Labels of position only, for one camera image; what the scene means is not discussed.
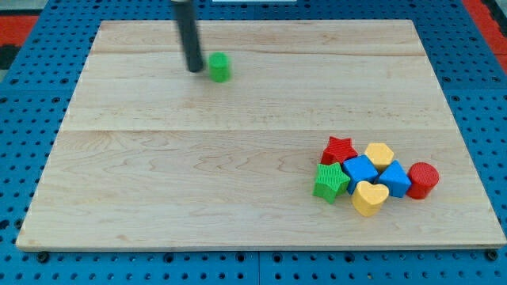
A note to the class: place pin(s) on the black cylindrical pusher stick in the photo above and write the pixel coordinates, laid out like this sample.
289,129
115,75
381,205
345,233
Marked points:
185,17

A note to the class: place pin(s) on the yellow hexagon block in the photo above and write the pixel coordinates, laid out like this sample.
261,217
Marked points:
380,155

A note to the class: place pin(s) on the blue triangle block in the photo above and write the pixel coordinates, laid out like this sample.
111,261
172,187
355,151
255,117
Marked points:
396,179

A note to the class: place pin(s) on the green cylinder block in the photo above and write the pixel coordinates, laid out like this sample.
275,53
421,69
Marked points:
219,66

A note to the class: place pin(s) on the light wooden board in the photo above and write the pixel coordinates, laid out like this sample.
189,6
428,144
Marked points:
152,158

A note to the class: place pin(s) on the red star block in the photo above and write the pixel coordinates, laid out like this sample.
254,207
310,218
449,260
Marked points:
338,151

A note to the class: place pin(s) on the green star block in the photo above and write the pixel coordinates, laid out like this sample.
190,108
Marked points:
330,182

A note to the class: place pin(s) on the blue cube block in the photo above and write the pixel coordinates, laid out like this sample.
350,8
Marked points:
359,169

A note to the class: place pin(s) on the yellow heart block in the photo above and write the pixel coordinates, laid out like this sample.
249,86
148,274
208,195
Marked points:
368,199

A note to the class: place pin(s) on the red cylinder block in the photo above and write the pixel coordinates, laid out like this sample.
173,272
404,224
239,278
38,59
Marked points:
423,177

